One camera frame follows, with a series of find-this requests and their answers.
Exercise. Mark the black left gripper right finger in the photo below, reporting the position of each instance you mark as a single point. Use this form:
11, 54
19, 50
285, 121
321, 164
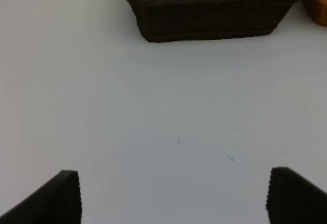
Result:
293, 199

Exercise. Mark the orange wicker basket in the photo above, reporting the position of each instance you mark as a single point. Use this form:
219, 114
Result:
316, 10

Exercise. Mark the dark brown wicker basket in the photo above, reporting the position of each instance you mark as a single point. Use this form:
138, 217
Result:
177, 20

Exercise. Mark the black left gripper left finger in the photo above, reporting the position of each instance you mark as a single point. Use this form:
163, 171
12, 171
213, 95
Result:
57, 201

